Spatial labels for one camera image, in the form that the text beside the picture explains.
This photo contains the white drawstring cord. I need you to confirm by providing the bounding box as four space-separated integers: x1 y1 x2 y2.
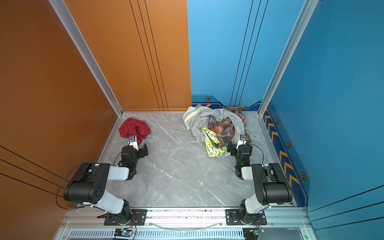
174 140 202 151

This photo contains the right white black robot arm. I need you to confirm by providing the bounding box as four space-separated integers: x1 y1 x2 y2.
228 143 293 225

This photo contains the left green circuit board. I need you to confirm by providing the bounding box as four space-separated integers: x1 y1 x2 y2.
114 228 134 240

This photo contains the right aluminium corner post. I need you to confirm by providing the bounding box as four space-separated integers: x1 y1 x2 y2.
258 0 319 117

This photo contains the aluminium corner post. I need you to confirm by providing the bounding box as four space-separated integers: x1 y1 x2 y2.
49 0 124 117
258 0 319 117

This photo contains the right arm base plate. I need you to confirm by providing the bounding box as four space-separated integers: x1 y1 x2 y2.
225 209 268 226

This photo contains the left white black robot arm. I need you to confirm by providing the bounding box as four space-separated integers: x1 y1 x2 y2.
64 144 149 227

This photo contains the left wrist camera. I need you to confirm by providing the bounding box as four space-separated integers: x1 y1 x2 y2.
128 136 139 151

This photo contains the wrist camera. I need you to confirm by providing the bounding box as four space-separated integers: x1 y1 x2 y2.
128 136 139 151
236 135 247 150

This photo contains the pastel striped cloth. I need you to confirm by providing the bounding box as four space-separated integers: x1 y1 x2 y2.
182 105 209 130

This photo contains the grey cloth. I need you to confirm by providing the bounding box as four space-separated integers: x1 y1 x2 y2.
183 107 247 148

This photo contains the left aluminium corner post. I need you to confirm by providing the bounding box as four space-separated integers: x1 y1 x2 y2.
49 0 124 117

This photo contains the plaid cloth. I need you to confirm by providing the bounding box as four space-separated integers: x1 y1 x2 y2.
208 106 252 147

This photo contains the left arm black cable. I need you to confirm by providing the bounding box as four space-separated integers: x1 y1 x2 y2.
55 151 124 210

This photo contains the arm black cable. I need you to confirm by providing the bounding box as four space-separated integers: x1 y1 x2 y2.
55 151 124 210
249 143 265 166

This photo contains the red cloth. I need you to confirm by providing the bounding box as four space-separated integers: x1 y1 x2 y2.
119 118 151 146

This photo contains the aluminium front rail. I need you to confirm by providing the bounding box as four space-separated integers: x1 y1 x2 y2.
55 207 317 240

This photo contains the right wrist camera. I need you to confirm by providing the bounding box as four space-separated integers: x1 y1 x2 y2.
236 135 247 150

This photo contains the yellow green floral cloth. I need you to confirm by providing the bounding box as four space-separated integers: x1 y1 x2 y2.
202 128 229 158

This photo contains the right circuit board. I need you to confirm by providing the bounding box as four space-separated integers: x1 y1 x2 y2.
243 228 265 240

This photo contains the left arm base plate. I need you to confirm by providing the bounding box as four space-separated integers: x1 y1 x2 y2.
104 209 147 227

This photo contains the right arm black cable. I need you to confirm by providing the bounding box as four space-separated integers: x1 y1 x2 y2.
249 143 265 166

